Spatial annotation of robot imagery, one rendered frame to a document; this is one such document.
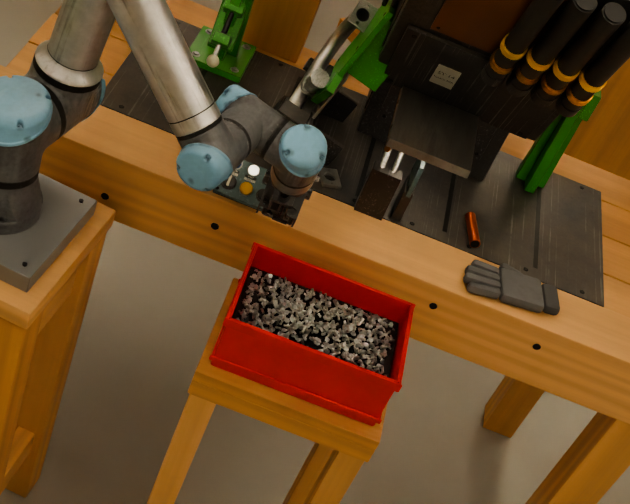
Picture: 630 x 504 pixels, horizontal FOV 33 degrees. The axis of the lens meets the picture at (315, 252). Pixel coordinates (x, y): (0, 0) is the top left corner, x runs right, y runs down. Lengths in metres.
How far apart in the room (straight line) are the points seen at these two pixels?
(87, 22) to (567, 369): 1.12
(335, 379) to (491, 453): 1.36
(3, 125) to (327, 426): 0.73
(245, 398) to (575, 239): 0.88
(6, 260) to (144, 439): 1.04
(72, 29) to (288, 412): 0.73
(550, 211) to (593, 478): 0.58
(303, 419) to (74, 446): 0.96
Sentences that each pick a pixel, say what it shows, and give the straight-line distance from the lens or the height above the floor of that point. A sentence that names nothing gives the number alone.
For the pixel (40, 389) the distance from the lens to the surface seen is 2.29.
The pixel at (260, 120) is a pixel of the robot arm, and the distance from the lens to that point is 1.67.
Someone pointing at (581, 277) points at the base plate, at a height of 0.90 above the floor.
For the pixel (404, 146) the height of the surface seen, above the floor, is 1.13.
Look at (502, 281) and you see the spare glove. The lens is 2.10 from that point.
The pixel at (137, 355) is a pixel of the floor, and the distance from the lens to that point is 2.91.
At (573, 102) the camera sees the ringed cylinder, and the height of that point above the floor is 1.32.
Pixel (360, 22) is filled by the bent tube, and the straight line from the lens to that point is 2.12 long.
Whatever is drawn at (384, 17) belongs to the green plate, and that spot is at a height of 1.26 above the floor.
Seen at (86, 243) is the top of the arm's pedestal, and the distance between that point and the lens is 1.91.
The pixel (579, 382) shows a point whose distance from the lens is 2.18.
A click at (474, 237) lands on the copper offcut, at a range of 2.17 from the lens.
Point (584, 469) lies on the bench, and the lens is 2.37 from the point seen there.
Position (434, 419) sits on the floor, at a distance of 3.10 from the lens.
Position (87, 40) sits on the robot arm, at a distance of 1.77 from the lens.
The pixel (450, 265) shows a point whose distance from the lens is 2.10.
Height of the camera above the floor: 2.14
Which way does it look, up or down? 39 degrees down
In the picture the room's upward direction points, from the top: 24 degrees clockwise
